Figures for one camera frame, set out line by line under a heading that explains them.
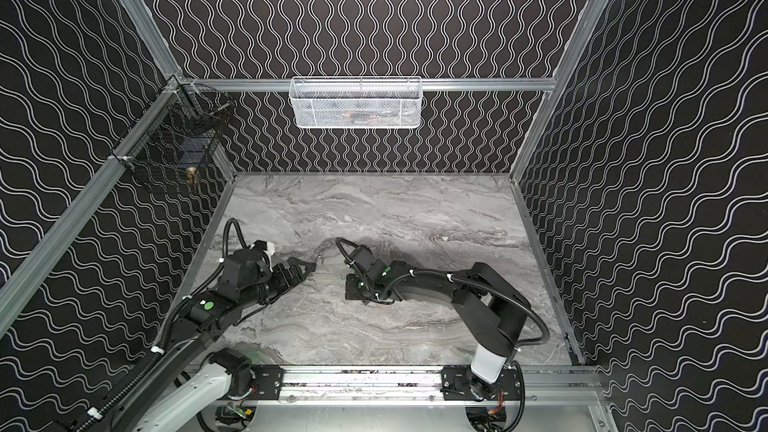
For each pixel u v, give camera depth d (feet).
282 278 2.22
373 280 2.21
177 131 3.12
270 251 2.39
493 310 1.51
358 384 2.50
